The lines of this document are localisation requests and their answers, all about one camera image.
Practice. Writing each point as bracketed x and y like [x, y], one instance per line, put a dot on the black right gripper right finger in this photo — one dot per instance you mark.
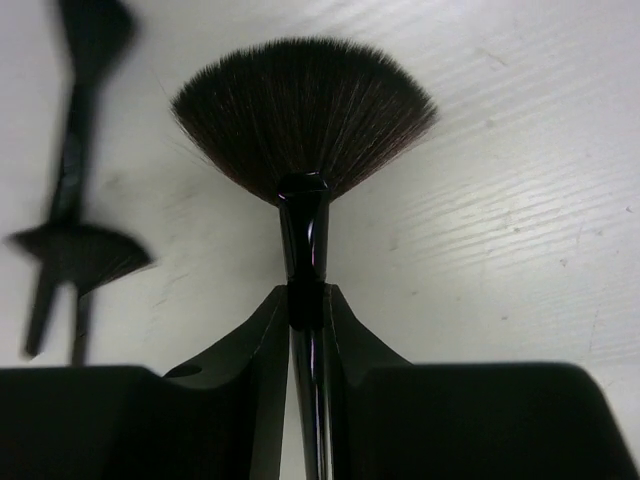
[352, 352]

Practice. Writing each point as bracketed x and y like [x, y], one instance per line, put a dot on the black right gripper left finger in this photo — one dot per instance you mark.
[238, 384]

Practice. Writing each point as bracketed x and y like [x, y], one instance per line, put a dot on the long black fan brush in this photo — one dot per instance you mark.
[299, 122]

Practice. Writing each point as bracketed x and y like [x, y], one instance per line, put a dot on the small black angled brush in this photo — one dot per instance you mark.
[96, 34]

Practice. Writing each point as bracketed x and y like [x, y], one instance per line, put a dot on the small black fan brush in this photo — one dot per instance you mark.
[86, 256]

